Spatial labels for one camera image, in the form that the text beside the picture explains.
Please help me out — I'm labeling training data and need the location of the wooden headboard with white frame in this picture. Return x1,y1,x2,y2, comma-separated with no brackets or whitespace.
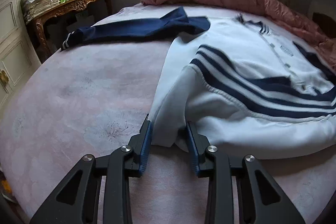
312,12,332,38

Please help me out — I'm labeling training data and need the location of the stack of papers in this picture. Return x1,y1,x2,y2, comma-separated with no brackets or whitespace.
20,0,60,25

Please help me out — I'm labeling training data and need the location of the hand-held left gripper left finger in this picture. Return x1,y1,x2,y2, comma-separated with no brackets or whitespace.
29,114,153,224

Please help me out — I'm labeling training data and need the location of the carved wooden side table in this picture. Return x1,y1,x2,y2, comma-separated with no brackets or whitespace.
26,0,113,63

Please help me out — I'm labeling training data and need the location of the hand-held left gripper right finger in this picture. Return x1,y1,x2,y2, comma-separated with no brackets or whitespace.
185,122,306,224

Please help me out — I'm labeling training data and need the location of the white and navy jacket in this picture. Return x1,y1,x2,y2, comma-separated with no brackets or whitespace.
61,6,336,160

